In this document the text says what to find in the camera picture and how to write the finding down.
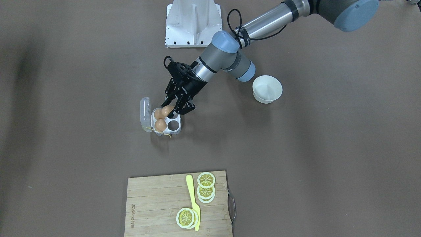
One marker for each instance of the brown egg in box near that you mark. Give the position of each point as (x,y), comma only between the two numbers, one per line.
(160,125)

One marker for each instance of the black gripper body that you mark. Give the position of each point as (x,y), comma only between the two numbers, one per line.
(192,86)

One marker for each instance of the brown egg from bowl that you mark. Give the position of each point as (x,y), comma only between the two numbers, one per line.
(166,110)

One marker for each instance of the white bowl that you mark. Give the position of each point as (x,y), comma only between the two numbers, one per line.
(266,89)

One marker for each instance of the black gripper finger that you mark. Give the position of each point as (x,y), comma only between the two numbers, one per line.
(171,93)
(182,107)

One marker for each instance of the brown egg in box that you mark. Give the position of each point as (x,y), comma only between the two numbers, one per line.
(160,125)
(158,114)

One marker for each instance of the lemon slice under top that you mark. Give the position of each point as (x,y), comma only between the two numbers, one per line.
(196,219)

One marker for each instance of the brown egg in box far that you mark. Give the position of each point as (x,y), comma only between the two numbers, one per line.
(158,114)

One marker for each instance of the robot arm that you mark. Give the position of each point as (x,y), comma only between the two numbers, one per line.
(224,51)

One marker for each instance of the lemon slice lower pair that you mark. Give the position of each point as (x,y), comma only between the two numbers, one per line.
(206,179)

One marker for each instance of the wooden cutting board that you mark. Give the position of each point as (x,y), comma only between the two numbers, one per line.
(153,202)

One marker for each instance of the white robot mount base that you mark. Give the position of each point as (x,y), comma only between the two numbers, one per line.
(192,23)

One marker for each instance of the lemon slice upper pair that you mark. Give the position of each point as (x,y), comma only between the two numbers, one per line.
(206,193)

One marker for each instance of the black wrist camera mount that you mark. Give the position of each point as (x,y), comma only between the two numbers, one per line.
(180,72)

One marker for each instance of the clear plastic egg box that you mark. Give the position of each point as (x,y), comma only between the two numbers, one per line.
(147,120)

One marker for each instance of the lemon slice pair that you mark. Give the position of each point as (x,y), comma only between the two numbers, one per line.
(206,193)
(206,179)

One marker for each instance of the yellow plastic knife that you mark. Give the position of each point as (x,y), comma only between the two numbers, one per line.
(195,206)

